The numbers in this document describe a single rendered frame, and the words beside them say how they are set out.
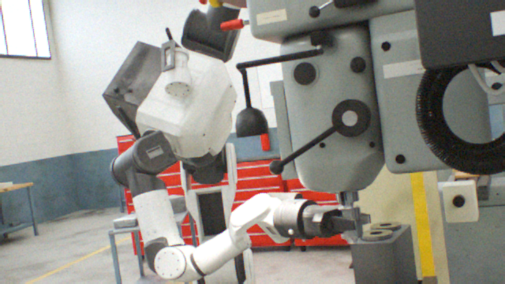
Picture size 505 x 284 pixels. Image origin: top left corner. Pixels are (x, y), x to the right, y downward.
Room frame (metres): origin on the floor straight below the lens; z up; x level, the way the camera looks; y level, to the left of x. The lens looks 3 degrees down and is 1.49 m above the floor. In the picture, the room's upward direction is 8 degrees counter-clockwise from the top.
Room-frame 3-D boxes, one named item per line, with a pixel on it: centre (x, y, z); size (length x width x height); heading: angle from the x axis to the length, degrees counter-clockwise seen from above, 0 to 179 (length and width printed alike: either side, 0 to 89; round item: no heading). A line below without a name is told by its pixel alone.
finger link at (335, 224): (1.19, -0.16, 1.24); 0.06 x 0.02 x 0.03; 45
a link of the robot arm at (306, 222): (1.28, -0.11, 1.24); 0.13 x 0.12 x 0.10; 135
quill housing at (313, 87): (1.21, -0.18, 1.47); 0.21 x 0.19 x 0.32; 160
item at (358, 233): (1.21, -0.18, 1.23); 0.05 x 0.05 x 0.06
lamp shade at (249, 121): (1.28, 0.00, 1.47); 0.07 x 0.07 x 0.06
